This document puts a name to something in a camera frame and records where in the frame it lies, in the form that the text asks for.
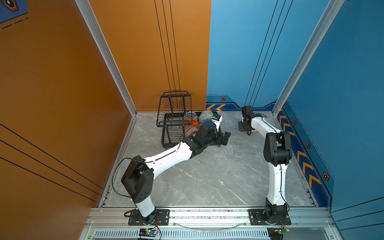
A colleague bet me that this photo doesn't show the aluminium front rail frame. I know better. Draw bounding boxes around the aluminium front rail frame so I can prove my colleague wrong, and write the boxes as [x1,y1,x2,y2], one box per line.
[80,207,343,240]

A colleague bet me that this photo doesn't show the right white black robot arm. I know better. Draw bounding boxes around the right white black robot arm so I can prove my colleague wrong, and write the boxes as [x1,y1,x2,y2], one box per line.
[239,106,293,225]

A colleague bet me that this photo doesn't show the orange plastic bowl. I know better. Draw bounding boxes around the orange plastic bowl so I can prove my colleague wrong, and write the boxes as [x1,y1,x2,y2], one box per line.
[183,118,199,127]

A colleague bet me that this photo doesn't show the green circuit board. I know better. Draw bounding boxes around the green circuit board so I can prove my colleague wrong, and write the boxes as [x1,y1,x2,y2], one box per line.
[267,227,291,240]
[139,229,159,240]

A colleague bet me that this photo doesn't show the left green circuit board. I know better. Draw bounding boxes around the left green circuit board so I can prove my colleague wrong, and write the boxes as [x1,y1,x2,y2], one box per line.
[139,229,159,240]

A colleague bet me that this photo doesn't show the black wire dish rack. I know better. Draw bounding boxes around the black wire dish rack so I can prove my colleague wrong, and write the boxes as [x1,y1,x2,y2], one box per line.
[156,91,211,149]

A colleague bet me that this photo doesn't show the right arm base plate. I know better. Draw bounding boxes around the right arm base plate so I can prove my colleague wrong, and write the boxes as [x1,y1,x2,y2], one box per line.
[248,209,292,226]

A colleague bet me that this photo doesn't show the blue floral white bowl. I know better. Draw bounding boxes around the blue floral white bowl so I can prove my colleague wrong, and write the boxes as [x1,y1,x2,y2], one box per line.
[183,112,199,121]

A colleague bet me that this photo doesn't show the green geometric pattern bowl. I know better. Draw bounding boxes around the green geometric pattern bowl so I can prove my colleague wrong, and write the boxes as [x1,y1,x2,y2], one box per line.
[199,110,214,123]

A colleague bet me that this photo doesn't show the red geometric pattern bowl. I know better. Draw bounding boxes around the red geometric pattern bowl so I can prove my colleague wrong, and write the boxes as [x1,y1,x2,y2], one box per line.
[185,126,198,137]

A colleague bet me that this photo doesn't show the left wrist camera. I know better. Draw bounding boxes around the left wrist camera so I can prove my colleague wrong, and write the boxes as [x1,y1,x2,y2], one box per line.
[211,113,223,131]

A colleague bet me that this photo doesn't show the right green circuit board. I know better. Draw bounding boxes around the right green circuit board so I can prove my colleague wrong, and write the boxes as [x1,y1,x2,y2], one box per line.
[267,227,291,240]

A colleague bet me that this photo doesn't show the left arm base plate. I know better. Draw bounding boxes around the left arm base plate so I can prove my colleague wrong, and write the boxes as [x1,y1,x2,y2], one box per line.
[124,209,170,226]

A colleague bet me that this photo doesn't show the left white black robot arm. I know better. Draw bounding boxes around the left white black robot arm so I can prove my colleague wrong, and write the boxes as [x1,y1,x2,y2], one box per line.
[121,120,231,224]

